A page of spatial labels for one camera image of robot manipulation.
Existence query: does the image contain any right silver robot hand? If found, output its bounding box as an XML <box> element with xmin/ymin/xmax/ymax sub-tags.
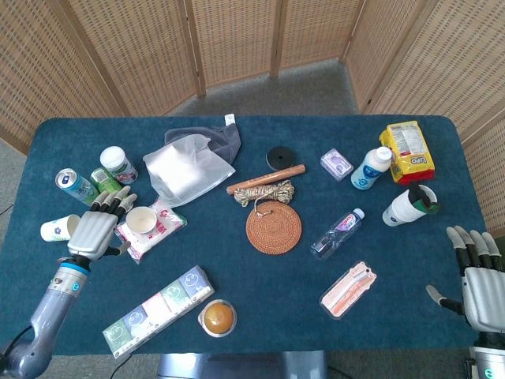
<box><xmin>425</xmin><ymin>225</ymin><xmax>505</xmax><ymax>336</ymax></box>

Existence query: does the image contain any white paper cup green print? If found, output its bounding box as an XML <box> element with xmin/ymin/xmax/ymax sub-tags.
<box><xmin>125</xmin><ymin>205</ymin><xmax>159</xmax><ymax>236</ymax></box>

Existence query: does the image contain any orange jelly pudding cup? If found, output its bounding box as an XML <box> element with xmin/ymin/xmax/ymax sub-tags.
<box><xmin>196</xmin><ymin>298</ymin><xmax>239</xmax><ymax>338</ymax></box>

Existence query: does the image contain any clear plastic water bottle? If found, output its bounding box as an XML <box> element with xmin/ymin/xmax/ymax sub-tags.
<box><xmin>309</xmin><ymin>208</ymin><xmax>366</xmax><ymax>261</ymax></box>

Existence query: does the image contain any brown wooden stick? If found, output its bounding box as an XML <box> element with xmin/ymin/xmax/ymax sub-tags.
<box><xmin>226</xmin><ymin>163</ymin><xmax>307</xmax><ymax>196</ymax></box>

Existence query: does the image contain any yellow red snack bag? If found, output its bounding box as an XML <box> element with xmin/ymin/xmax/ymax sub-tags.
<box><xmin>379</xmin><ymin>120</ymin><xmax>436</xmax><ymax>186</ymax></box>

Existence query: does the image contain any pink white rice bag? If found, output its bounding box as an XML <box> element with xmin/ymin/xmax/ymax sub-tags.
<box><xmin>115</xmin><ymin>197</ymin><xmax>189</xmax><ymax>265</ymax></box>

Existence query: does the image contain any white paper cup flower print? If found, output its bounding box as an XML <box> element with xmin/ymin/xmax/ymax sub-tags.
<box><xmin>39</xmin><ymin>214</ymin><xmax>82</xmax><ymax>242</ymax></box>

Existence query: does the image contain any round woven rattan coaster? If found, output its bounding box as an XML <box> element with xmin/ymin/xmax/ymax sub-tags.
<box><xmin>245</xmin><ymin>198</ymin><xmax>304</xmax><ymax>256</ymax></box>

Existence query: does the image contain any pink razor blister pack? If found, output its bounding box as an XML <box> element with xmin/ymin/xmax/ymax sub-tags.
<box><xmin>319</xmin><ymin>260</ymin><xmax>378</xmax><ymax>321</ymax></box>

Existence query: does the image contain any white jar green label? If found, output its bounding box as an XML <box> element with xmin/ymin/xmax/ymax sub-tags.
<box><xmin>99</xmin><ymin>145</ymin><xmax>140</xmax><ymax>186</ymax></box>

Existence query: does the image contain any beige twisted rope bundle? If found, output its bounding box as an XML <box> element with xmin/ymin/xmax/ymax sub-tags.
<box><xmin>233</xmin><ymin>179</ymin><xmax>296</xmax><ymax>208</ymax></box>

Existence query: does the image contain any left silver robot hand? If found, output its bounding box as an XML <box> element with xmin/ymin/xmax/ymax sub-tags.
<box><xmin>66</xmin><ymin>185</ymin><xmax>139</xmax><ymax>262</ymax></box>

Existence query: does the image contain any green drink can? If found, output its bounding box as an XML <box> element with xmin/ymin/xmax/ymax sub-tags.
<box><xmin>90</xmin><ymin>167</ymin><xmax>124</xmax><ymax>195</ymax></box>

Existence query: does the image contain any black and green pouch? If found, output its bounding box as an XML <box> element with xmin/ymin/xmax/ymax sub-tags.
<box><xmin>407</xmin><ymin>184</ymin><xmax>441</xmax><ymax>216</ymax></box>

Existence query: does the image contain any translucent white zip bag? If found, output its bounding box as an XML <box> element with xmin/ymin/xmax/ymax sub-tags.
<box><xmin>142</xmin><ymin>133</ymin><xmax>238</xmax><ymax>209</ymax></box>

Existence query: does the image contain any grey folded cloth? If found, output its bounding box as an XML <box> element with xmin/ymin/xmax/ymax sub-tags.
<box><xmin>163</xmin><ymin>113</ymin><xmax>242</xmax><ymax>163</ymax></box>

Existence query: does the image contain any white blue yogurt bottle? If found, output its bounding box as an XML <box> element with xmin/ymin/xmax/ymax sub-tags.
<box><xmin>350</xmin><ymin>145</ymin><xmax>393</xmax><ymax>191</ymax></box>

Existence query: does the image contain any dark blue robot torso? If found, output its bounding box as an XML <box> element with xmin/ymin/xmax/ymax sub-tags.
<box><xmin>155</xmin><ymin>350</ymin><xmax>329</xmax><ymax>379</ymax></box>

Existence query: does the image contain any small purple clear box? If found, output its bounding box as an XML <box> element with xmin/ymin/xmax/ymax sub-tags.
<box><xmin>320</xmin><ymin>148</ymin><xmax>354</xmax><ymax>182</ymax></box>

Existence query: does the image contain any silver blue drink can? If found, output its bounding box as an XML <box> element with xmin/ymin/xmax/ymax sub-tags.
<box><xmin>54</xmin><ymin>167</ymin><xmax>100</xmax><ymax>207</ymax></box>

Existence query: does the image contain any black round tape roll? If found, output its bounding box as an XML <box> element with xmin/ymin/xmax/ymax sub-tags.
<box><xmin>266</xmin><ymin>145</ymin><xmax>295</xmax><ymax>171</ymax></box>

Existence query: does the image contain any woven bamboo folding screen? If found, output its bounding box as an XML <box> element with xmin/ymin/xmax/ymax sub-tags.
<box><xmin>0</xmin><ymin>0</ymin><xmax>505</xmax><ymax>235</ymax></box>

